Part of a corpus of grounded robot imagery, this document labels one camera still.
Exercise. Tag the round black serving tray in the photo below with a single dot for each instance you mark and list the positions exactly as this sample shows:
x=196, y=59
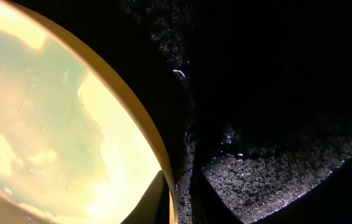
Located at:
x=256, y=95

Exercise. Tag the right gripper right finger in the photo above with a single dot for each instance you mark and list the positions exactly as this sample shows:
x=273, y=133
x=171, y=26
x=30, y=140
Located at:
x=207, y=207

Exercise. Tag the yellow plate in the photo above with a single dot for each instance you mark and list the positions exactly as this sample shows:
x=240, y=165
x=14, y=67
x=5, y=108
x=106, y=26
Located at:
x=76, y=145

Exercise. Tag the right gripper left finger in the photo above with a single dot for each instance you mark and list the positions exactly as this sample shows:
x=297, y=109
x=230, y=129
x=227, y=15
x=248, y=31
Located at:
x=154, y=205

